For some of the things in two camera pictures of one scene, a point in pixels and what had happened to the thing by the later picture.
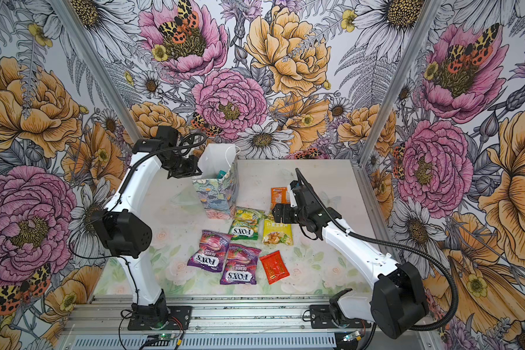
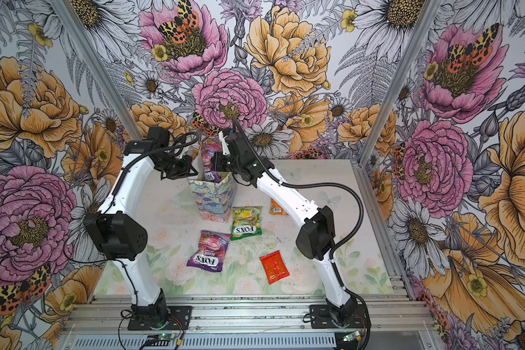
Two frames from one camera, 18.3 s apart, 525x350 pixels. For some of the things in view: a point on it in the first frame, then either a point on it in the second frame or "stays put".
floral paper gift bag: x=216 y=182 stays put
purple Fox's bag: x=240 y=265 -> x=207 y=154
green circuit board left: x=166 y=336 stays put
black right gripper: x=286 y=208 -> x=217 y=162
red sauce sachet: x=274 y=267 stays put
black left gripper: x=192 y=168 stays put
